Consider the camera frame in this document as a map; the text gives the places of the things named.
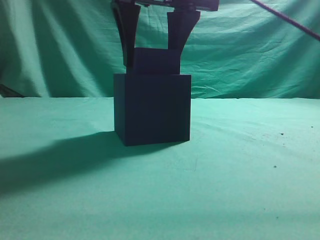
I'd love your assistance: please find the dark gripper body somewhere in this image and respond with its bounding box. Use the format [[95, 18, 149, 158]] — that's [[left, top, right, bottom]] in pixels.
[[111, 0, 219, 12]]

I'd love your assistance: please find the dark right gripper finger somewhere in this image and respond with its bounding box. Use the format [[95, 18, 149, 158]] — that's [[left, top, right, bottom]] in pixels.
[[113, 2, 141, 68]]

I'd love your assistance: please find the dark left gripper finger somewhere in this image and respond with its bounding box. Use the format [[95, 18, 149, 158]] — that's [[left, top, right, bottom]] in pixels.
[[167, 11, 201, 57]]

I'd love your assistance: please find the purple cube block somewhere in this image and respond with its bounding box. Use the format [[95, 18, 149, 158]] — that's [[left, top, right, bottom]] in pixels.
[[132, 47, 181, 75]]

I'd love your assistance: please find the dark cube groove box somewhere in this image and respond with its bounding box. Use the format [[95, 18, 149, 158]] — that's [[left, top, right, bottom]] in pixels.
[[113, 73, 192, 146]]

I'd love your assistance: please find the green backdrop cloth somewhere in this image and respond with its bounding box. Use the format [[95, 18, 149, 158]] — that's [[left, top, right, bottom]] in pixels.
[[0, 0, 320, 99]]

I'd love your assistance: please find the green table cloth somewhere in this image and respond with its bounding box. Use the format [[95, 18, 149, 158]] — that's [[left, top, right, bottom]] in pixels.
[[0, 98, 320, 240]]

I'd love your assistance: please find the purple cable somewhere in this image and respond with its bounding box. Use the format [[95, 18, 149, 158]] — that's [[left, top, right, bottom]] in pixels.
[[251, 0, 320, 42]]

